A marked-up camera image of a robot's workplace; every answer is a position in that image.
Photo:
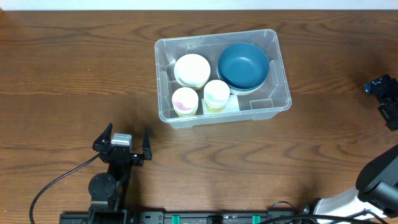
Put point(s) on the yellow bowl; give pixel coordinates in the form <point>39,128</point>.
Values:
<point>197,87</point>

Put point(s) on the yellow cup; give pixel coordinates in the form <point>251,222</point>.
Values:
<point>186,114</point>
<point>214,110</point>

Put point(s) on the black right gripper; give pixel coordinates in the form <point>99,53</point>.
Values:
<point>385,100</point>

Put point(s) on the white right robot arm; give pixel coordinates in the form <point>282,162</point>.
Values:
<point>375,191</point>

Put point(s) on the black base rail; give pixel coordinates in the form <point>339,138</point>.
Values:
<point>160,217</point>

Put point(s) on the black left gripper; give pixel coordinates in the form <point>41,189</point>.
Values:
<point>123,156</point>

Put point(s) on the pale bowl under blue bowl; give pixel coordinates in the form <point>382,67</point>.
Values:
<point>239,91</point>

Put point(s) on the white bowl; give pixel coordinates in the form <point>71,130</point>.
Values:
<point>192,69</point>

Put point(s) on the pale mint cup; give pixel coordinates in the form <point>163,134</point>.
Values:
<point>216,93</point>

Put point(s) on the pink cup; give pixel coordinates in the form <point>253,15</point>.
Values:
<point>185,100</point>

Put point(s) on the dark blue bowl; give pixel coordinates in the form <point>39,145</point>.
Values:
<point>243,66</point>

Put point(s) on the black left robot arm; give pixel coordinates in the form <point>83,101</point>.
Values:
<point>108,189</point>

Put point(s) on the clear plastic storage container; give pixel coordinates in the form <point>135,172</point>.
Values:
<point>264,103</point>

